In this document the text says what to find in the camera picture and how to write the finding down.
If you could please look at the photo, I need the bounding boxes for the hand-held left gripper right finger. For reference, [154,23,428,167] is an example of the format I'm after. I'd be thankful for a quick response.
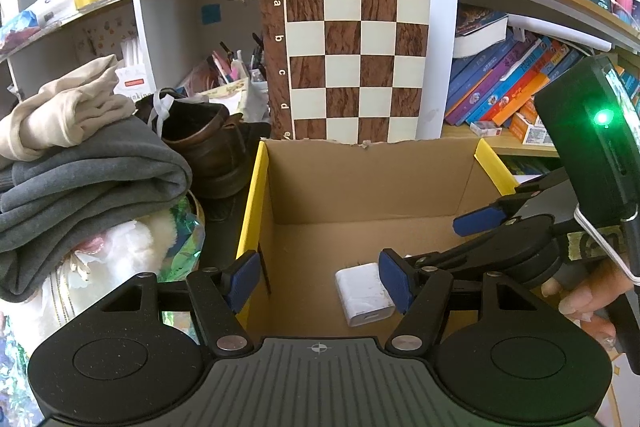
[378,248,583,357]

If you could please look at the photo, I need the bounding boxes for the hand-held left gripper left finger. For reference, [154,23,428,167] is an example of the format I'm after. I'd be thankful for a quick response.
[50,251,262,358]

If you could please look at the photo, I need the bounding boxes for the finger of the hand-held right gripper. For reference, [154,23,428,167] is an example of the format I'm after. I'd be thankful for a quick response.
[402,217,557,281]
[453,171,577,237]

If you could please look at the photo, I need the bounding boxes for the white charger plug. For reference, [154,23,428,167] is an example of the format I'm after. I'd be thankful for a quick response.
[334,262,396,327]

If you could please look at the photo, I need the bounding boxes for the yellow cardboard box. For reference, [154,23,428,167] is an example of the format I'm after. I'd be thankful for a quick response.
[235,138,521,338]

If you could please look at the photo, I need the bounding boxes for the person's right hand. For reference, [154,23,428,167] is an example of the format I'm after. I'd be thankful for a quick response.
[541,258,635,350]

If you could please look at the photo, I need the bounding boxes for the orange white carton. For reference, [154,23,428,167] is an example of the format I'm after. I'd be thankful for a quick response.
[520,98,546,125]
[510,112,556,145]

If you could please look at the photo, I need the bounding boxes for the iridescent wrapping film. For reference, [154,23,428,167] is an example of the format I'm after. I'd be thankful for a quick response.
[160,194,206,283]

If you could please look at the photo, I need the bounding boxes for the small white red box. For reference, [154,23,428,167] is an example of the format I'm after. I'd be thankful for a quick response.
[470,121,503,138]

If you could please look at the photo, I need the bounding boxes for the row of colourful books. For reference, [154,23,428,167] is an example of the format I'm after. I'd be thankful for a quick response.
[445,34,640,142]

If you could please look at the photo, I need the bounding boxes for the white plush toy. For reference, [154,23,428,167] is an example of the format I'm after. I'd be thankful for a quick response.
[40,217,176,343]

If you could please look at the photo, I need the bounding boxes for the brown leather shoe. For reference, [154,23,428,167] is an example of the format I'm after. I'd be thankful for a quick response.
[135,89,271,200]

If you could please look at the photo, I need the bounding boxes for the thick book white pages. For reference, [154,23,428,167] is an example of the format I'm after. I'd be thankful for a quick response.
[452,4,511,58]

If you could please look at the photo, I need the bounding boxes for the grey folded garment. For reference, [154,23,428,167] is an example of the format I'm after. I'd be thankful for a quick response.
[0,114,193,303]

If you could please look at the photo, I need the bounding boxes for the pen holder with pens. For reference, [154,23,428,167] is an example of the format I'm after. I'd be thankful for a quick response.
[177,34,268,118]

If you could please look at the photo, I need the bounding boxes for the wooden chessboard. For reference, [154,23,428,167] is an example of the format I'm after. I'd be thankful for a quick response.
[257,0,433,142]

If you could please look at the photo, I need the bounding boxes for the white red label packet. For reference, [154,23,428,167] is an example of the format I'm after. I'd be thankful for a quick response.
[112,32,156,98]

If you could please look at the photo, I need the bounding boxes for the beige garment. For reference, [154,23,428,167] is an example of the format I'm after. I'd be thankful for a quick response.
[0,54,136,170]

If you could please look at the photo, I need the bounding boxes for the white cardboard carton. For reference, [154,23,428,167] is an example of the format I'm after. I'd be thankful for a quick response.
[15,0,78,28]

